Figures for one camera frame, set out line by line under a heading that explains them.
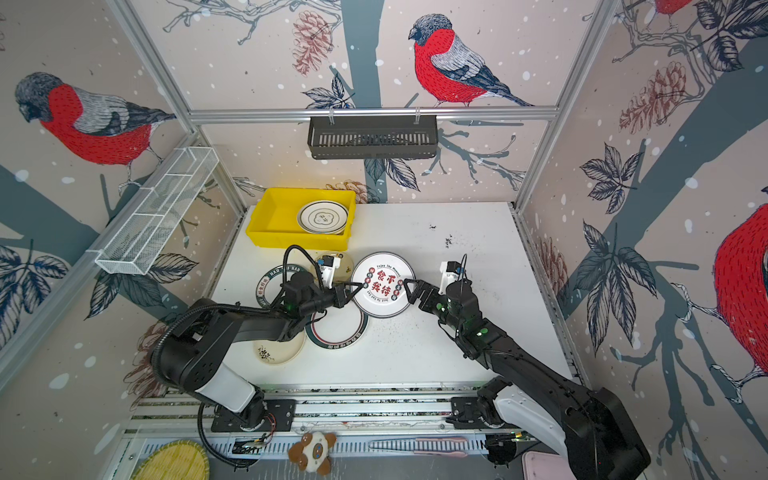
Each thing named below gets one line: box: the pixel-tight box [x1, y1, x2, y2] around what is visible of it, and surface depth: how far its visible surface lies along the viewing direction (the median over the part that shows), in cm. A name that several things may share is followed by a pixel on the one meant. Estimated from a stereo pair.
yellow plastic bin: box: [246, 188, 357, 251], surface depth 113 cm
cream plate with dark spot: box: [252, 331, 307, 365], surface depth 85 cm
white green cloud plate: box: [297, 200, 349, 235], surface depth 116 cm
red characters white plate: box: [351, 251, 416, 318], surface depth 88 cm
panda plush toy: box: [288, 431, 337, 476], surface depth 68 cm
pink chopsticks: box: [370, 437, 468, 458], surface depth 71 cm
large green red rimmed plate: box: [304, 299, 369, 350], surface depth 87 cm
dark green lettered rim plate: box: [256, 264, 306, 308], surface depth 101 cm
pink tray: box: [521, 451, 577, 480], surface depth 66 cm
